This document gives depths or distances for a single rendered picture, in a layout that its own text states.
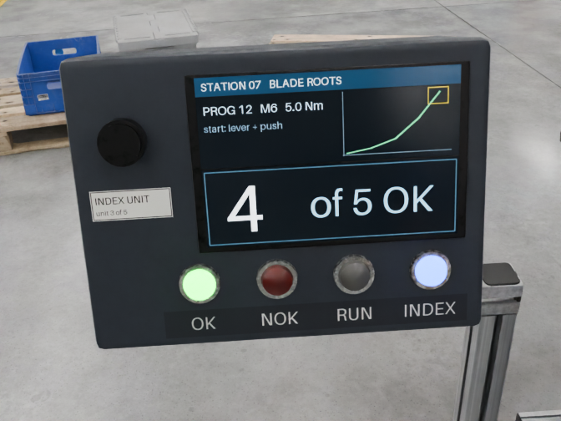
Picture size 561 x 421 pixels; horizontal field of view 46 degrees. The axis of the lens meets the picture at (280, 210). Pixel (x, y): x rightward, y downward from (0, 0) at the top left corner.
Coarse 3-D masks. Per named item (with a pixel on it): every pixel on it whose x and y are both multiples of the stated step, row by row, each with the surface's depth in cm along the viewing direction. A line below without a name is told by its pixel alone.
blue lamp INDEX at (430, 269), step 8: (416, 256) 43; (424, 256) 42; (432, 256) 42; (440, 256) 42; (416, 264) 43; (424, 264) 42; (432, 264) 42; (440, 264) 42; (448, 264) 43; (416, 272) 43; (424, 272) 42; (432, 272) 42; (440, 272) 42; (448, 272) 43; (416, 280) 43; (424, 280) 42; (432, 280) 42; (440, 280) 42; (424, 288) 43; (432, 288) 43
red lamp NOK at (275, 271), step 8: (264, 264) 42; (272, 264) 42; (280, 264) 42; (288, 264) 42; (264, 272) 42; (272, 272) 42; (280, 272) 42; (288, 272) 42; (296, 272) 43; (256, 280) 43; (264, 280) 42; (272, 280) 42; (280, 280) 42; (288, 280) 42; (296, 280) 43; (264, 288) 42; (272, 288) 42; (280, 288) 42; (288, 288) 42; (272, 296) 43; (280, 296) 43
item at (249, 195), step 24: (264, 168) 41; (216, 192) 41; (240, 192) 41; (264, 192) 41; (216, 216) 41; (240, 216) 41; (264, 216) 41; (216, 240) 42; (240, 240) 42; (264, 240) 42
